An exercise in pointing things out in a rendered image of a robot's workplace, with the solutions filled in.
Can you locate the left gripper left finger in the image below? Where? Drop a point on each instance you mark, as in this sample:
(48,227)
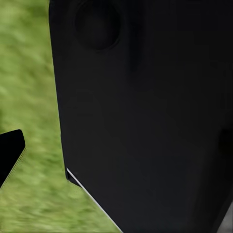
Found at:
(12,145)

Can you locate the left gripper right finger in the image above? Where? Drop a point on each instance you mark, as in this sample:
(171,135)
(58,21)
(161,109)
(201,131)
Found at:
(225,144)

